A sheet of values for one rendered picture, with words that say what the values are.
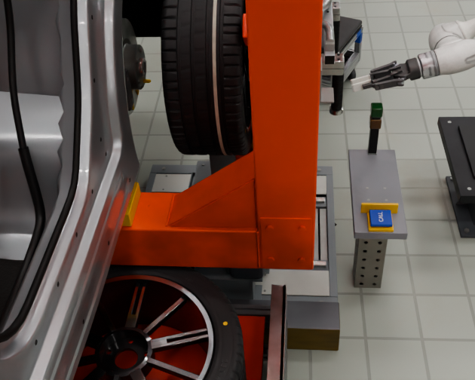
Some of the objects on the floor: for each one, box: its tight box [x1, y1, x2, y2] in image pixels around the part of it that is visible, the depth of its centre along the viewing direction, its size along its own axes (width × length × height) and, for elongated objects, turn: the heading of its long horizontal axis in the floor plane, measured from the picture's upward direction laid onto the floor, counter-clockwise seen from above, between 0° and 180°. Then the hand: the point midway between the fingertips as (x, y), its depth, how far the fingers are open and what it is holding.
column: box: [353, 238, 388, 288], centre depth 237 cm, size 10×10×42 cm
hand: (361, 83), depth 226 cm, fingers closed
